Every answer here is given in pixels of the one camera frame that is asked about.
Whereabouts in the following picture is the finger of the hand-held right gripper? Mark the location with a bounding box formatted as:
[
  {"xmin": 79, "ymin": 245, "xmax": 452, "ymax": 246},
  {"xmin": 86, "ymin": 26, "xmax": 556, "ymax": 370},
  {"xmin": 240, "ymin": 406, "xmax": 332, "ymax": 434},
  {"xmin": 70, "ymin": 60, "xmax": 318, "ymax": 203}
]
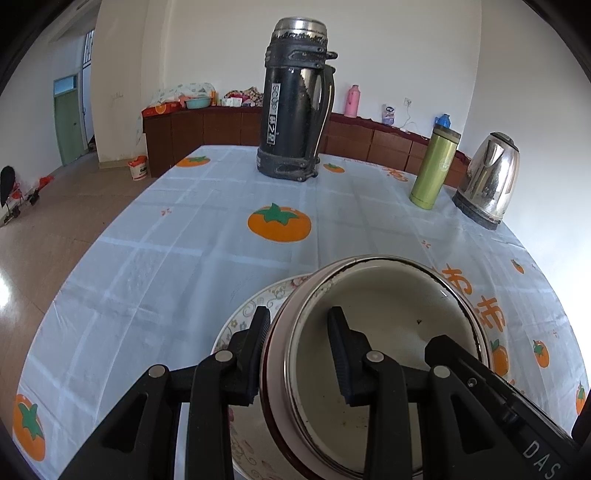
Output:
[{"xmin": 425, "ymin": 335, "xmax": 522, "ymax": 416}]

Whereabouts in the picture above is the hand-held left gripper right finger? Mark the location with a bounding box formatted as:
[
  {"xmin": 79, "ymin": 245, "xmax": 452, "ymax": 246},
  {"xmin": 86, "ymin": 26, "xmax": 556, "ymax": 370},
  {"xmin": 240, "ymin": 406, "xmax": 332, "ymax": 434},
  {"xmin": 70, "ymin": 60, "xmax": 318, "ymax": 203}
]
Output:
[{"xmin": 327, "ymin": 307, "xmax": 527, "ymax": 480}]

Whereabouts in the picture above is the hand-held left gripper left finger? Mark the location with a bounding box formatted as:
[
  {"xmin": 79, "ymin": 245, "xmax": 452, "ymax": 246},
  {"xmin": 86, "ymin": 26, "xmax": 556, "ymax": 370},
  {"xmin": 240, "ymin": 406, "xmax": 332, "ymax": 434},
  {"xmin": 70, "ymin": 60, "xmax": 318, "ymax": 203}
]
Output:
[{"xmin": 60, "ymin": 305, "xmax": 273, "ymax": 480}]

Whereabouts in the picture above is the pink floral rimmed bowl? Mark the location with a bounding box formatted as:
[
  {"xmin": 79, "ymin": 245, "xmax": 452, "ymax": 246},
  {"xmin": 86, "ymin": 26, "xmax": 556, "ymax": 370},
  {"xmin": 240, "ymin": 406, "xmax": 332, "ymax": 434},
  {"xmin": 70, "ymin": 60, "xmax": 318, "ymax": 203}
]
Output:
[{"xmin": 210, "ymin": 272, "xmax": 324, "ymax": 480}]

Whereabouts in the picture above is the light blue persimmon tablecloth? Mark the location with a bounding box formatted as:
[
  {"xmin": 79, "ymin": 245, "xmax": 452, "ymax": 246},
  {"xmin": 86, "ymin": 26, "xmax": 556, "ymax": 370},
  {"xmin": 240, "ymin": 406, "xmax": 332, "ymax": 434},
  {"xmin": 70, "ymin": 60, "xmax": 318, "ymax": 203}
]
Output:
[{"xmin": 11, "ymin": 144, "xmax": 589, "ymax": 480}]

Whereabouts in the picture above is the stainless steel electric kettle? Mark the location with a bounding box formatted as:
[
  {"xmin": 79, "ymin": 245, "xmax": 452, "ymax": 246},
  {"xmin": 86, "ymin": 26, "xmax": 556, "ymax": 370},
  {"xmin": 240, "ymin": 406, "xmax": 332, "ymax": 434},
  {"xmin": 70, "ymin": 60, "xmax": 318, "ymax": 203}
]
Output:
[{"xmin": 451, "ymin": 132, "xmax": 521, "ymax": 232}]

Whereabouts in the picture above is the green thermos bottle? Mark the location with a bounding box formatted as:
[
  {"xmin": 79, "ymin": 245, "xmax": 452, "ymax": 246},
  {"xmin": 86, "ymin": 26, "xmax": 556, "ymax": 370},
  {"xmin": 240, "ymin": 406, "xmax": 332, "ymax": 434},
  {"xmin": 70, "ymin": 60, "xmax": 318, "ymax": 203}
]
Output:
[{"xmin": 409, "ymin": 127, "xmax": 462, "ymax": 210}]

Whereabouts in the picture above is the brown wooden cabinet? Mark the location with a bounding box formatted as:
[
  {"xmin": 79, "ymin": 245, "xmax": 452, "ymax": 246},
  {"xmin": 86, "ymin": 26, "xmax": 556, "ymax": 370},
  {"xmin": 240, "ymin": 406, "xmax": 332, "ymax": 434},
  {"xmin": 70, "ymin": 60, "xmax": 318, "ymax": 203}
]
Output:
[{"xmin": 142, "ymin": 104, "xmax": 472, "ymax": 185}]

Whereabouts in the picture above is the large black thermos flask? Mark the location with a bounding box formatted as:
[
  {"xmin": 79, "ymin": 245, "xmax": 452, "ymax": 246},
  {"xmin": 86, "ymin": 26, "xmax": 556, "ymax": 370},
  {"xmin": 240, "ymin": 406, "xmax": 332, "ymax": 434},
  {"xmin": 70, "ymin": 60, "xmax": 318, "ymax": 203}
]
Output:
[{"xmin": 256, "ymin": 17, "xmax": 338, "ymax": 183}]

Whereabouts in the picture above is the pink thermos flask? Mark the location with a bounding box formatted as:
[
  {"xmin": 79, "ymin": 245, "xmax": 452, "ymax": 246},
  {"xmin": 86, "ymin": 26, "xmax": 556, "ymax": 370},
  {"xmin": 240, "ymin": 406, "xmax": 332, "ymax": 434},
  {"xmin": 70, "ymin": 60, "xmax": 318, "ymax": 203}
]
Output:
[{"xmin": 344, "ymin": 84, "xmax": 361, "ymax": 118}]

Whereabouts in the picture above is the colourful folded cloth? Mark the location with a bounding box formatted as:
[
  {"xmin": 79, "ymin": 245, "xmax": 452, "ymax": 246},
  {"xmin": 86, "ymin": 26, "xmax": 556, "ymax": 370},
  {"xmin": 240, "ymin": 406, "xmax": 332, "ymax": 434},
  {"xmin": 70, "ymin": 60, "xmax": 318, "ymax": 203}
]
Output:
[{"xmin": 224, "ymin": 86, "xmax": 264, "ymax": 108}]

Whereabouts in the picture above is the mesh food cover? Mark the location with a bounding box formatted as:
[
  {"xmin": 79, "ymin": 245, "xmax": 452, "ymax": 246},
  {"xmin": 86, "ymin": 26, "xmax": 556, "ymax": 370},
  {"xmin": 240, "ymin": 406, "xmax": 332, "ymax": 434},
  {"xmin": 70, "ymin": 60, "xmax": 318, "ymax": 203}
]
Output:
[{"xmin": 152, "ymin": 82, "xmax": 215, "ymax": 109}]

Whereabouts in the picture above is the green door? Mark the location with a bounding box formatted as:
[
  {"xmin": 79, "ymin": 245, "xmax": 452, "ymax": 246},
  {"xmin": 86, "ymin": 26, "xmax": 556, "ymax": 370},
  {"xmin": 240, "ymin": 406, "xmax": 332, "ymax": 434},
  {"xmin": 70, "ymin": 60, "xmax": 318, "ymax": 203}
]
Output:
[{"xmin": 53, "ymin": 76, "xmax": 86, "ymax": 167}]

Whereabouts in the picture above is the chair with black jacket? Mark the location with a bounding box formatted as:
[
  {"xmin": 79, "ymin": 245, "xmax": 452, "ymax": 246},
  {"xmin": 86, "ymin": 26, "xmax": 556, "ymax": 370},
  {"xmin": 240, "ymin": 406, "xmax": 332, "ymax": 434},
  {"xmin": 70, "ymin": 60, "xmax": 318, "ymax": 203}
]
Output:
[{"xmin": 0, "ymin": 166, "xmax": 24, "ymax": 224}]

